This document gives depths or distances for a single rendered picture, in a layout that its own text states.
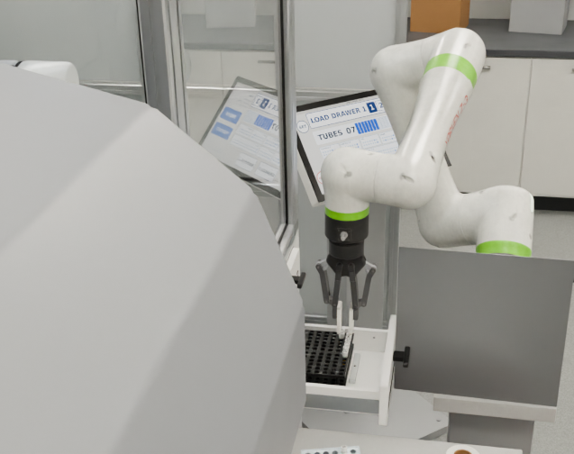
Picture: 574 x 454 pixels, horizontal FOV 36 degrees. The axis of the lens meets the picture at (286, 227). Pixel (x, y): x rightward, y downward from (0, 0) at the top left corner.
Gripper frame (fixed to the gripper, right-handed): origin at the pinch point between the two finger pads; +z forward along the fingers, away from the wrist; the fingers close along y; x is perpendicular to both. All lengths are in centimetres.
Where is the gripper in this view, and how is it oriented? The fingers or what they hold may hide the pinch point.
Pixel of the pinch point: (345, 318)
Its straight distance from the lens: 196.6
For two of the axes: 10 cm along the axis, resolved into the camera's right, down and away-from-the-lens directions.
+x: 1.8, -4.3, 8.8
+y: 9.8, 0.6, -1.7
